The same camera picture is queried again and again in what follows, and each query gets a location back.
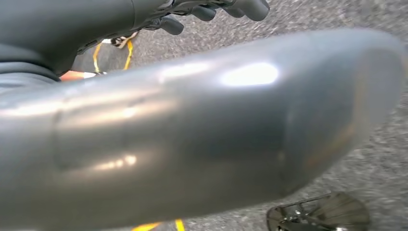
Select yellow floor tape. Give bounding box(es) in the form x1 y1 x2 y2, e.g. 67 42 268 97
131 218 186 231
92 38 134 73

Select robot left foot black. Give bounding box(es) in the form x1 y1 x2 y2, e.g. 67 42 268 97
266 191 371 231

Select orange white strip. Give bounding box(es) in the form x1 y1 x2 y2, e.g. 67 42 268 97
60 70 97 82

